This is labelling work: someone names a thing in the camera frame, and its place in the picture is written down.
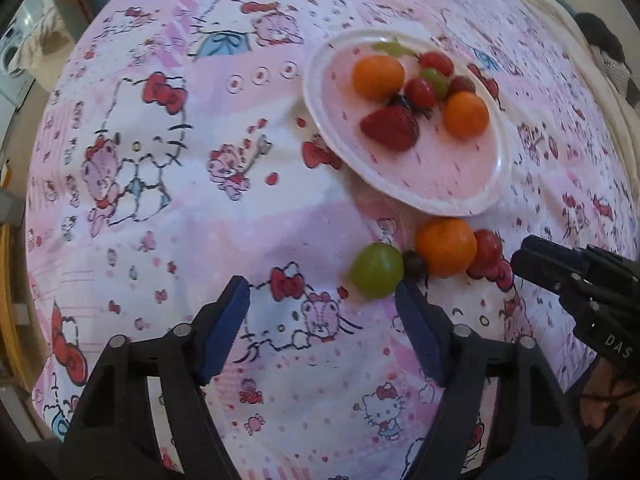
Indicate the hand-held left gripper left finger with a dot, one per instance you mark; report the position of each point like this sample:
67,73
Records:
225,322

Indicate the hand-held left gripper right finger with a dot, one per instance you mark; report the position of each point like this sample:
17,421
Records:
420,332

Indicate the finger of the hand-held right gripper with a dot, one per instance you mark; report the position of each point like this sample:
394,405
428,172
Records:
542,272
550,252

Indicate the dark purple grape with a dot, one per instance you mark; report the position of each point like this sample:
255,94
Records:
401,101
414,263

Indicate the green grape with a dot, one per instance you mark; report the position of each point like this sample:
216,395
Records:
435,82
376,270

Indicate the small orange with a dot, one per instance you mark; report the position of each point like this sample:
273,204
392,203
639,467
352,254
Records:
378,78
446,247
466,114

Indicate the white paper plate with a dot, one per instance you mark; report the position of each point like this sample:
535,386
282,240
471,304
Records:
440,175

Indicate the red grape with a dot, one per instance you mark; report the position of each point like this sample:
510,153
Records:
461,85

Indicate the red strawberry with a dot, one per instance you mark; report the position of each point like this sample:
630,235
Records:
390,128

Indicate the red cherry tomato with stem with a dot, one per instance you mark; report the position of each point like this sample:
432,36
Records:
419,92

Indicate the person's right forearm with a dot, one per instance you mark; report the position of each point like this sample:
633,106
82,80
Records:
612,395

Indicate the pink cartoon printed blanket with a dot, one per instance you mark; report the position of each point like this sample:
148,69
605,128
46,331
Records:
200,210

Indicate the black jacket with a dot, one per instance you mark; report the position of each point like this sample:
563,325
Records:
602,47

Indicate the white washing machine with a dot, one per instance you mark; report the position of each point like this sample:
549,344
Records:
12,65

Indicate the white cloth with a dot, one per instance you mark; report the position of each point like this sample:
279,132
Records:
42,35

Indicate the wooden furniture frame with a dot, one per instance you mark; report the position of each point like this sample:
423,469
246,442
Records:
12,310

